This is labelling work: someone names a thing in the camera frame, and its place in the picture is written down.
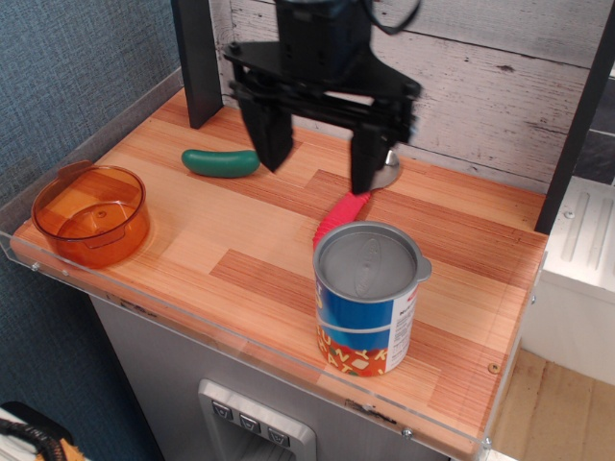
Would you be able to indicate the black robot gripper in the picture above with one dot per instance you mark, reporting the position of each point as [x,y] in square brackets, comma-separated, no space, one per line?
[322,67]

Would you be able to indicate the pink handled metal spoon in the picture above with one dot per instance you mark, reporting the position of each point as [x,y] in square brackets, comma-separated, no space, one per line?
[350,205]

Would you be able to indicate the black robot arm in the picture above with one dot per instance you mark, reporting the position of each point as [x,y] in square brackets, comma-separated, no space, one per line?
[327,9]

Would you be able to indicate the orange transparent plastic bowl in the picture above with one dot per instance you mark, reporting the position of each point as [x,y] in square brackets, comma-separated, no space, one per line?
[93,215]

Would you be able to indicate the green toy pickle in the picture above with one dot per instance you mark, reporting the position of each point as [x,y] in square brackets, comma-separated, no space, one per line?
[226,165]

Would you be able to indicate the blue soup can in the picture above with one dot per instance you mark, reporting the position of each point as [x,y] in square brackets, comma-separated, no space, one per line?
[367,276]

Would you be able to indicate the grey toy fridge cabinet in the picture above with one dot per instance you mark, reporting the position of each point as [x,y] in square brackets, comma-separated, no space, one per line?
[165,367]

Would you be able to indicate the silver dispenser button panel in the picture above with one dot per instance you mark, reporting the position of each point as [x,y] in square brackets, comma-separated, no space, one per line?
[244,429]

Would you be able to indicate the white toy sink unit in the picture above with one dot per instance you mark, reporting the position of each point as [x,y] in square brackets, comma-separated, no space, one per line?
[570,318]

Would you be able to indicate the clear acrylic edge guard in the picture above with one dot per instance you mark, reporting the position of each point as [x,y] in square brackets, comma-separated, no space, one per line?
[229,262]

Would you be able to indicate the orange cloth item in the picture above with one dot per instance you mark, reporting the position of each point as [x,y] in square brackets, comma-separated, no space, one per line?
[71,453]

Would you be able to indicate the dark grey left post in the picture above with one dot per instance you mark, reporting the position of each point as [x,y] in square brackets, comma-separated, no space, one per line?
[198,57]

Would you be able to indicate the dark grey post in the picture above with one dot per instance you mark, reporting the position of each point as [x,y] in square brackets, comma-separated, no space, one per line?
[198,57]
[587,105]

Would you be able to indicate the dark grey right post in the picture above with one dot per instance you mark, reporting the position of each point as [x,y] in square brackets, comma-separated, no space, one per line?
[587,105]

